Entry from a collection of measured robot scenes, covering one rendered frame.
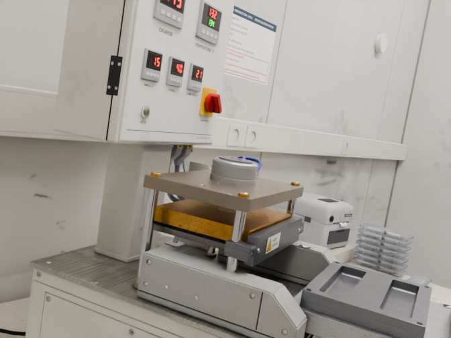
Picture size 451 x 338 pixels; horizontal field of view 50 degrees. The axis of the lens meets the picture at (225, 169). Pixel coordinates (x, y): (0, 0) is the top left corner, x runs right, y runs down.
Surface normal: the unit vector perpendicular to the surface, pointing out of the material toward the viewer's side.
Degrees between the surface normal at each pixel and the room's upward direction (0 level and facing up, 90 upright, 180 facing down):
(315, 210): 86
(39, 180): 90
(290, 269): 90
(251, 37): 90
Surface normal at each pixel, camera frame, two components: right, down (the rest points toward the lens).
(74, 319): -0.43, 0.04
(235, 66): 0.79, 0.19
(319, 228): -0.67, -0.02
